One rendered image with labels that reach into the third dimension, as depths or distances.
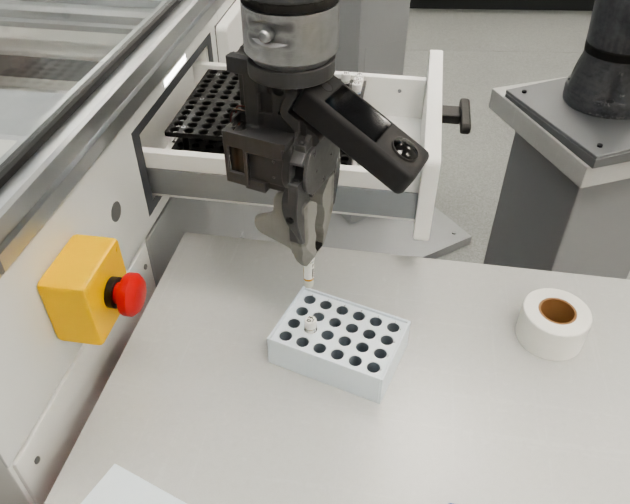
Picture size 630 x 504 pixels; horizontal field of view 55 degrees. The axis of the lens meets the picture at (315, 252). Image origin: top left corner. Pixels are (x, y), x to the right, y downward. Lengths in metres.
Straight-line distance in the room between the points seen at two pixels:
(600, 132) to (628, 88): 0.08
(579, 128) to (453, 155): 1.42
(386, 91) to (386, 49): 0.85
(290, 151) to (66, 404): 0.33
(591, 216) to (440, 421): 0.64
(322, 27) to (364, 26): 1.20
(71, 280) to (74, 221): 0.07
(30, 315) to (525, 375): 0.47
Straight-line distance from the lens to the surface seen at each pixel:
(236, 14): 1.01
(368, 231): 1.96
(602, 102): 1.10
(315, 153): 0.52
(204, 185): 0.73
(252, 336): 0.67
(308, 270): 0.62
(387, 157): 0.49
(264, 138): 0.52
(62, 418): 0.65
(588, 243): 1.21
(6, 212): 0.52
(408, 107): 0.90
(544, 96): 1.16
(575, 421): 0.65
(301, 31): 0.47
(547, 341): 0.67
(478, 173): 2.37
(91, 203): 0.63
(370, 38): 1.70
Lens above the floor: 1.26
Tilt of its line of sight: 41 degrees down
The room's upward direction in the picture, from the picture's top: straight up
